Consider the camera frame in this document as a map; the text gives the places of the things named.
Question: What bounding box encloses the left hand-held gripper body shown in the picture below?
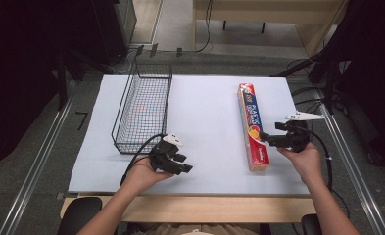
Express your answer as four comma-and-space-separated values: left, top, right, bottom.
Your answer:
148, 133, 183, 173

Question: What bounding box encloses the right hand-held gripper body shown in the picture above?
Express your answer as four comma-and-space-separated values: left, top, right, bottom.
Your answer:
284, 111, 325, 154

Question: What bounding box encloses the red and blue plastic wrap box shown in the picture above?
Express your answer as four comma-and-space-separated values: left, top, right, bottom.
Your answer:
237, 82, 271, 172

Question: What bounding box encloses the person's left hand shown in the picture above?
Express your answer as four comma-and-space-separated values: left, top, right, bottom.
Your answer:
122, 156, 175, 197

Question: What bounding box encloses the person's right hand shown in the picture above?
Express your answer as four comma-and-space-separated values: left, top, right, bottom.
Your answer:
276, 141, 325, 188

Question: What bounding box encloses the person's beige clothing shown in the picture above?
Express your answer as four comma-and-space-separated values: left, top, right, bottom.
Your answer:
140, 222, 262, 235

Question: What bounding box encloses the black metal stand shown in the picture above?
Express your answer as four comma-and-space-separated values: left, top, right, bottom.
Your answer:
271, 48, 348, 116

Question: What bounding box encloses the black chair armrest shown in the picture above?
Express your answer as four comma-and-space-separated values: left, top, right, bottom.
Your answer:
300, 213, 323, 235
56, 196, 103, 235

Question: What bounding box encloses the dark curtain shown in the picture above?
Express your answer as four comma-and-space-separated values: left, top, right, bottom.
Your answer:
0, 0, 98, 174
323, 0, 385, 167

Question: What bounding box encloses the light wooden bench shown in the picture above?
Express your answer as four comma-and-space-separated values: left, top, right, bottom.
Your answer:
193, 0, 349, 57

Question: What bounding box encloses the dark cabinet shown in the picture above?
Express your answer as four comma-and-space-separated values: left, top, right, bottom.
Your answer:
91, 0, 138, 66

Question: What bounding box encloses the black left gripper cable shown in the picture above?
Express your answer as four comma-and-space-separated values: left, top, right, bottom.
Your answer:
120, 133, 167, 187

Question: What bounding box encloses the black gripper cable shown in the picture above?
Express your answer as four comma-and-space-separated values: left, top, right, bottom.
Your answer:
120, 133, 167, 187
297, 125, 351, 219

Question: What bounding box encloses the black wire basket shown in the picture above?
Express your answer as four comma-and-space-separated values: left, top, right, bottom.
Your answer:
111, 63, 173, 155

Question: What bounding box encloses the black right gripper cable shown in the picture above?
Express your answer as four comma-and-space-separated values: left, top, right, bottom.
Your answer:
297, 125, 351, 219

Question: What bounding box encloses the metal floor rail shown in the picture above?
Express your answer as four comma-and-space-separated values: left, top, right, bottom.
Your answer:
0, 79, 76, 235
313, 87, 385, 235

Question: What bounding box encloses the black hanging cable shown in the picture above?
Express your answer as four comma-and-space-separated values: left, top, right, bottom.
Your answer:
194, 0, 214, 54

